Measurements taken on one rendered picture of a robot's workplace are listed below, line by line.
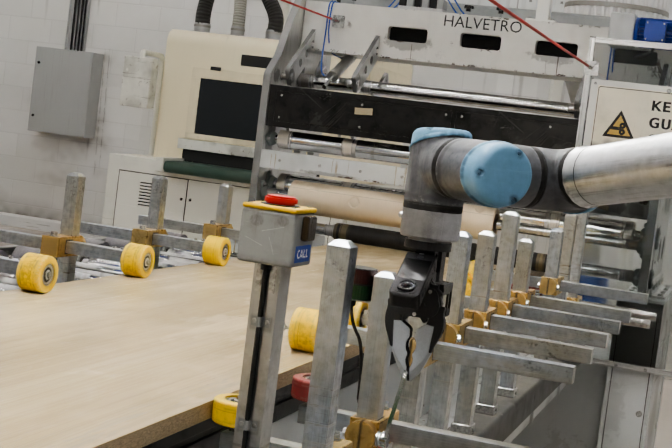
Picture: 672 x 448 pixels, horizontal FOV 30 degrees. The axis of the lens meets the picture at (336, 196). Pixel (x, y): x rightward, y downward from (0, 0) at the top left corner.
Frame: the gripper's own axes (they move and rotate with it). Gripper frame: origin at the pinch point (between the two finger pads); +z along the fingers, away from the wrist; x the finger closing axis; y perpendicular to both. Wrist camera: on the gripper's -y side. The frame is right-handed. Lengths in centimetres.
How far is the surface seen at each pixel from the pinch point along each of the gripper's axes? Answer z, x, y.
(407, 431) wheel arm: 11.7, 2.0, 12.5
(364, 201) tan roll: -10, 91, 265
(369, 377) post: 3.4, 8.2, 8.2
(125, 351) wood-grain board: 7, 52, 9
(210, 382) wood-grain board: 6.9, 31.1, -1.4
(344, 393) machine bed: 18, 28, 60
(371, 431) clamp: 11.2, 6.0, 5.5
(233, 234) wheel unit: 2, 110, 188
